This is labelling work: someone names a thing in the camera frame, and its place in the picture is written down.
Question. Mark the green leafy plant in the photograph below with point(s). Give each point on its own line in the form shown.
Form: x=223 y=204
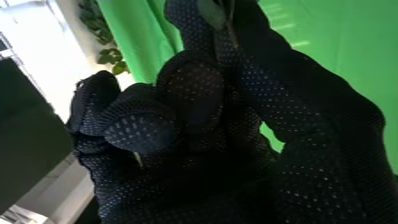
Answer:
x=109 y=56

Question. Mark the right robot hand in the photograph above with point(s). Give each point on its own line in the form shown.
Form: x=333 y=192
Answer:
x=249 y=140

